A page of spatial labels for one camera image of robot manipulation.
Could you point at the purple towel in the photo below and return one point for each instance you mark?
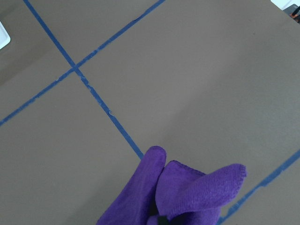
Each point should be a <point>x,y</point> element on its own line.
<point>171,193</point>

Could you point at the wooden towel rack white base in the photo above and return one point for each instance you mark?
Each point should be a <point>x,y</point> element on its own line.
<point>4,37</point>

